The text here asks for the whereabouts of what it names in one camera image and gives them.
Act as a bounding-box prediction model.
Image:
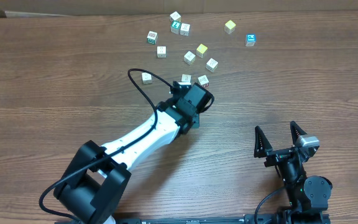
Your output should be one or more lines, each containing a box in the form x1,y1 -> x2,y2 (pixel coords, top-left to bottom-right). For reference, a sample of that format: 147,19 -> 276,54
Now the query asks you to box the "far left wooden block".
142,72 -> 152,85

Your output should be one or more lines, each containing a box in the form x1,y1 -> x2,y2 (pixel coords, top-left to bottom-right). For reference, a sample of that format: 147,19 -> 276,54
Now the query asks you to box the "green edged wooden block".
147,31 -> 158,45

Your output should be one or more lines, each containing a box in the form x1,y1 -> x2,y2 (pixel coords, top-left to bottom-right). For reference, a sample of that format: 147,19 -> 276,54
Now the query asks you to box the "yellow top central block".
196,44 -> 208,58

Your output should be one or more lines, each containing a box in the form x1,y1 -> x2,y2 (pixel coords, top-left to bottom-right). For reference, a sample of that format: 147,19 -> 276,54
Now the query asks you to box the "plain top wooden block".
170,11 -> 181,22

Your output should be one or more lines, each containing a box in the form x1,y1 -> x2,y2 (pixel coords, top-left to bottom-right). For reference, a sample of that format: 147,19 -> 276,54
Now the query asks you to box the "yellow top far block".
224,20 -> 236,34

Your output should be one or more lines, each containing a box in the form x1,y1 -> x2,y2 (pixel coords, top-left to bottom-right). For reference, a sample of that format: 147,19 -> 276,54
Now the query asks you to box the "teal letter wooden block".
170,21 -> 181,34

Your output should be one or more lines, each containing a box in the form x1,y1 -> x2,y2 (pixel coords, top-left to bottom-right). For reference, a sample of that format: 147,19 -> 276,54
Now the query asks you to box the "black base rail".
54,213 -> 332,224

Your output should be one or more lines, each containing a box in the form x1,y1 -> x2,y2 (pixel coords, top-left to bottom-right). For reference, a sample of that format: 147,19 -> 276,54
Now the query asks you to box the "yellow sided wooden block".
183,51 -> 196,65

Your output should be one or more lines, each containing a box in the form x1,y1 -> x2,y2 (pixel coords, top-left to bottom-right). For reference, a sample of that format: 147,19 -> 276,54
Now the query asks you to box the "patterned top wooden block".
206,58 -> 218,73

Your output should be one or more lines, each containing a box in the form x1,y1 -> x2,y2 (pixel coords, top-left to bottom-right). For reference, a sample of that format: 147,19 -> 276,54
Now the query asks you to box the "number one wooden block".
181,74 -> 191,83

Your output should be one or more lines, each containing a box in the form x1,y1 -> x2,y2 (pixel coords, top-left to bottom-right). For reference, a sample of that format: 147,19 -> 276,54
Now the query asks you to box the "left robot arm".
53,82 -> 214,223

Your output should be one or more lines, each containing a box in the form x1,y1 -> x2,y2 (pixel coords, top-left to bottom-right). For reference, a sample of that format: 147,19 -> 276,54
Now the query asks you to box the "wooden block beside teal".
180,23 -> 190,36

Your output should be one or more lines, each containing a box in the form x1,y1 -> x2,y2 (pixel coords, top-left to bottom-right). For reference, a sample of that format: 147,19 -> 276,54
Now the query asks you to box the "blue letter P block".
246,34 -> 256,47

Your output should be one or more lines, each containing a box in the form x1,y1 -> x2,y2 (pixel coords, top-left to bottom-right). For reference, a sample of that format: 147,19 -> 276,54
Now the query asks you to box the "red sided picture block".
198,75 -> 209,88

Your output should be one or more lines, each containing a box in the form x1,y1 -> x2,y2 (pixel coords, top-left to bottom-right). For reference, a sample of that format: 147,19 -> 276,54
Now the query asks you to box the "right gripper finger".
290,121 -> 307,145
254,126 -> 272,156

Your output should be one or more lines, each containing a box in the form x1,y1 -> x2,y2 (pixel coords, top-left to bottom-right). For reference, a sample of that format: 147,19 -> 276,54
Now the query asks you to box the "cardboard back wall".
0,0 -> 358,16

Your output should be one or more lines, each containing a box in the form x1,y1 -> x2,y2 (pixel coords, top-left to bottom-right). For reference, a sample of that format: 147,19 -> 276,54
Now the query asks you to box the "red sided wooden block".
157,46 -> 167,58

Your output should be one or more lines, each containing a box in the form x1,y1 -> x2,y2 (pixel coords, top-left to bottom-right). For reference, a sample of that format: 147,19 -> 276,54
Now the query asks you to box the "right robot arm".
252,121 -> 333,224

